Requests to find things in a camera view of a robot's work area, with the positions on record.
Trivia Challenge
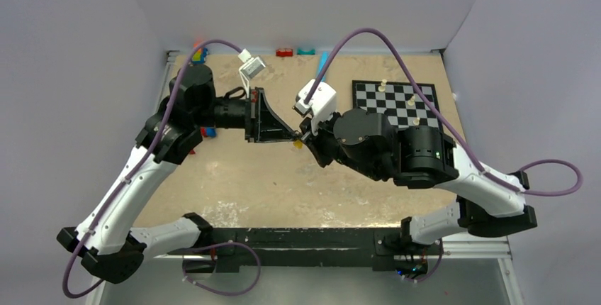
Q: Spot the black white chessboard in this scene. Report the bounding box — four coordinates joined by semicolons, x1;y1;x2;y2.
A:
352;80;443;130

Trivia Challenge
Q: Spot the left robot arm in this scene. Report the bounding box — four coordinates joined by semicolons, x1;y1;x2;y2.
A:
57;65;296;284

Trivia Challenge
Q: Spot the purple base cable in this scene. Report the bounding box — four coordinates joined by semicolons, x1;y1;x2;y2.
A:
181;243;262;296

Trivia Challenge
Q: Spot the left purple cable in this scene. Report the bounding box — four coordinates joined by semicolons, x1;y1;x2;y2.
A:
62;38;245;299

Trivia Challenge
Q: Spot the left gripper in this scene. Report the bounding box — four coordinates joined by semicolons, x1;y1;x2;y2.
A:
192;86;296;143

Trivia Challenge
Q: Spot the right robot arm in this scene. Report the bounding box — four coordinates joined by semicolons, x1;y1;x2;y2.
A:
300;109;538;253

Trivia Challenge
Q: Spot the orange blue toy car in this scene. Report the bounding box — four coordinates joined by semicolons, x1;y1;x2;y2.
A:
190;47;208;65

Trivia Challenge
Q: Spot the colourful brick toy stack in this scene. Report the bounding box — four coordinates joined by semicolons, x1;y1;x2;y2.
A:
201;127;217;138

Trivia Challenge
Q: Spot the red brick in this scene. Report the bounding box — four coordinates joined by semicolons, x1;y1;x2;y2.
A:
275;48;294;57

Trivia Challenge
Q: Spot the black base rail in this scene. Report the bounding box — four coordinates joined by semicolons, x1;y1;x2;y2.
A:
206;227;405;273

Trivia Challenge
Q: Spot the yellow tag keyring with keys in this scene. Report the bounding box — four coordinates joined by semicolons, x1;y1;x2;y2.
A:
293;136;305;149

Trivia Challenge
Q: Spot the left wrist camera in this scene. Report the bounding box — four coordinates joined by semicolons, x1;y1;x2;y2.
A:
238;49;266;94

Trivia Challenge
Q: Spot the blue cylinder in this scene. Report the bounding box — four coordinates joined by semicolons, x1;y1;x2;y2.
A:
318;51;329;82

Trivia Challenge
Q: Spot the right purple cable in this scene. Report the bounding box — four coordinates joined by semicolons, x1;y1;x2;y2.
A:
304;28;585;198

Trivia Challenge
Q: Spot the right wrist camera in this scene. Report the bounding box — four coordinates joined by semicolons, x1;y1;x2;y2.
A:
293;79;337;135

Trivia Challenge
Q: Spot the teal brick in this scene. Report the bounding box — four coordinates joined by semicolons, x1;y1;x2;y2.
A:
297;48;316;55

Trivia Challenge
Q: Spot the white chess pawn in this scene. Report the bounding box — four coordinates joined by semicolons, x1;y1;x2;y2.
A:
378;79;387;93

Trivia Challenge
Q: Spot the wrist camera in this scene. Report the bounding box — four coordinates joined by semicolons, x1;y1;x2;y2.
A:
293;79;337;135
238;49;266;94

